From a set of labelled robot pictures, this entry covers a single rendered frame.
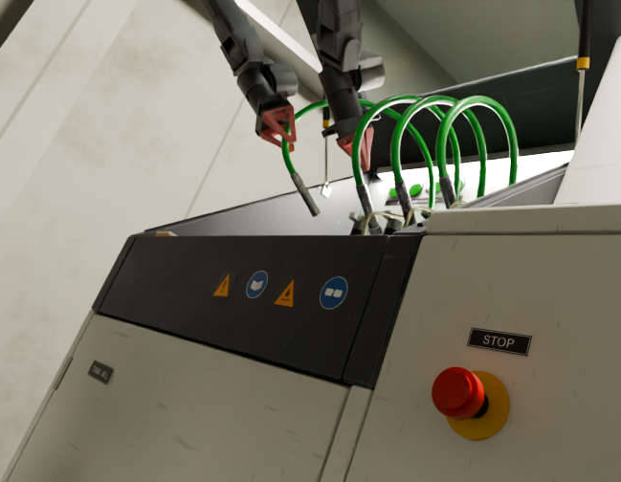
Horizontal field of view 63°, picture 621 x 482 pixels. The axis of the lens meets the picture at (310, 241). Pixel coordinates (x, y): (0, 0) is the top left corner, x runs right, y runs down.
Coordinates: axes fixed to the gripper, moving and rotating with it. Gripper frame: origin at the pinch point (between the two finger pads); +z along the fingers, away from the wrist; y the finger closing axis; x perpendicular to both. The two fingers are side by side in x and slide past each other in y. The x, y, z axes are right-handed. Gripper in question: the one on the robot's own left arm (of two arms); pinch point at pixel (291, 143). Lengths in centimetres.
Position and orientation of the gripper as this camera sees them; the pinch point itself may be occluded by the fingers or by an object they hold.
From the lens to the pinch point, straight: 104.2
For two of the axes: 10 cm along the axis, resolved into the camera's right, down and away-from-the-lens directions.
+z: 4.8, 8.0, -3.6
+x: -8.6, 3.5, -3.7
